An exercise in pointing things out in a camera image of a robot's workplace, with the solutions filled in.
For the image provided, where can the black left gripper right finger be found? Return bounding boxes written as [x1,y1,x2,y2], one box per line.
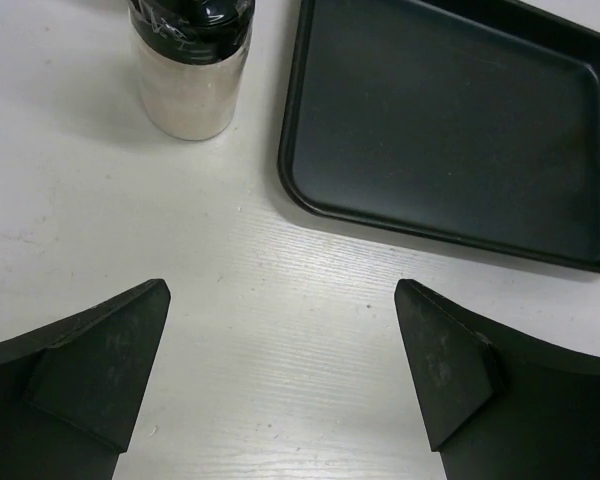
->
[394,279,600,479]

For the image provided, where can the white powder shaker black lid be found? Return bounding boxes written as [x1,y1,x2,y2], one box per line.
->
[128,0,255,141]

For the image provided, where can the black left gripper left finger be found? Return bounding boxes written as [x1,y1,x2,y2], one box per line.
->
[0,279,171,479]

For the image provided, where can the black plastic tray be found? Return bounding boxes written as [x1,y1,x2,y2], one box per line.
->
[278,1,600,273]

